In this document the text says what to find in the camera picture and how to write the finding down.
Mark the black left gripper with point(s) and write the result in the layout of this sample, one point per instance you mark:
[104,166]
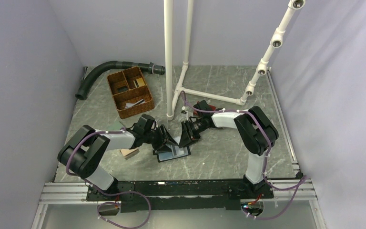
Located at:
[166,138]

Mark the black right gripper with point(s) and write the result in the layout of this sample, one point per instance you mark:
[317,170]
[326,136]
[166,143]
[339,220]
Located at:
[188,137]

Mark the black leather card holder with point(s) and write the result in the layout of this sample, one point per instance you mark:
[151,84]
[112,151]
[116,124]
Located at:
[176,153]

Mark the white card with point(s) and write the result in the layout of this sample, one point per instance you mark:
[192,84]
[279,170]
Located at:
[129,105]

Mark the gold VIP card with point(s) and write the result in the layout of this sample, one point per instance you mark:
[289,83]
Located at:
[139,82]

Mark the black VIP card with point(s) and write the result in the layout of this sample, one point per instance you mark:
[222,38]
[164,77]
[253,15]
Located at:
[121,89]

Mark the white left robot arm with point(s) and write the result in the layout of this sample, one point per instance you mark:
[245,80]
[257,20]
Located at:
[82,154]

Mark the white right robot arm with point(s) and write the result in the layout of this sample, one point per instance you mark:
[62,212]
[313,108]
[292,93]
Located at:
[257,132]

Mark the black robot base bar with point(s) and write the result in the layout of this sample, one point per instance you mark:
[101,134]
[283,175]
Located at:
[184,194]

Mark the beige snap card holder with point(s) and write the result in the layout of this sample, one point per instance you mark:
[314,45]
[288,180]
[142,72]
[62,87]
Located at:
[128,153]

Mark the brown wicker basket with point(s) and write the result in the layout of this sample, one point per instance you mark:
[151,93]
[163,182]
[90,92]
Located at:
[134,94]

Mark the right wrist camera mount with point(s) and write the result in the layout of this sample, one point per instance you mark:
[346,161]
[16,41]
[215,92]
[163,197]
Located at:
[186,113]

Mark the white PVC pipe frame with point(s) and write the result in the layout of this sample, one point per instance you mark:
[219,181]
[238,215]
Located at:
[262,68]

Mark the aluminium table edge rail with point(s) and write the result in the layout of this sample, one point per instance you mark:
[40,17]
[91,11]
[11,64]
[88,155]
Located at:
[295,164]

